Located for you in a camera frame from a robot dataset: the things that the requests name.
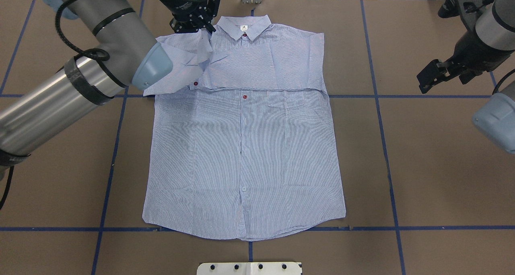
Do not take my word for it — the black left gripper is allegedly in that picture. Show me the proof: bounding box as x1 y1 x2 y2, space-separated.
170 0 220 33

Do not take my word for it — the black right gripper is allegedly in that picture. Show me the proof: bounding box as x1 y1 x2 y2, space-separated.
417 59 479 94

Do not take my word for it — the light blue striped shirt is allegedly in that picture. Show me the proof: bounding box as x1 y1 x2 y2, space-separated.
142 16 346 241

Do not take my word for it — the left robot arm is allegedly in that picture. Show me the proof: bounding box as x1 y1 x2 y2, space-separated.
0 0 175 205

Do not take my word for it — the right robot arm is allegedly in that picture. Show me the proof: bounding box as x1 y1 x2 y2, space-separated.
417 0 515 154

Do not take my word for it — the brown paper table cover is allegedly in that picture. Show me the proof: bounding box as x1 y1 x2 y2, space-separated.
1 0 514 275

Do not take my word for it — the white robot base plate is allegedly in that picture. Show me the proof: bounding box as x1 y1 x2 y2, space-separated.
196 262 303 275

